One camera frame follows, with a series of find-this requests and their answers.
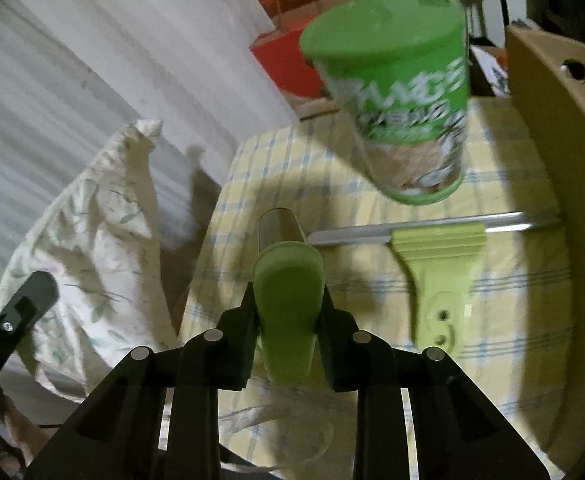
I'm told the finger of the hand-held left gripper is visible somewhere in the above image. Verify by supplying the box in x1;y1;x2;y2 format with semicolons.
0;270;59;391

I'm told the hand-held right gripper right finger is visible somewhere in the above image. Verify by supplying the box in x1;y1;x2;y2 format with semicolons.
317;285;563;480

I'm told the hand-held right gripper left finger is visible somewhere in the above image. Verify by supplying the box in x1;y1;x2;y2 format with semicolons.
25;282;258;480

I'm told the floral cloth bag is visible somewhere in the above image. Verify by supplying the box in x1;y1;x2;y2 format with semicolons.
0;119;334;471

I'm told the green squeegee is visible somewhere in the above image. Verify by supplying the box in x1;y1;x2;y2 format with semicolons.
307;211;563;353

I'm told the green snack can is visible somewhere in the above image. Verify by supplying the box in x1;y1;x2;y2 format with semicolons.
300;0;471;205

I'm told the yellow checked tablecloth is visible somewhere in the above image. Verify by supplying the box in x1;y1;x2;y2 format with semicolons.
177;95;578;466

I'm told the white curtain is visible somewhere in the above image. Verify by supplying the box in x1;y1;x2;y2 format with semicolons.
0;0;298;361

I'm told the red gift box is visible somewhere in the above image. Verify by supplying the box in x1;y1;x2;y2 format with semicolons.
250;27;323;98

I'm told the closed brown cardboard box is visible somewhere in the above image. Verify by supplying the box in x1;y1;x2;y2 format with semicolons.
271;0;426;121

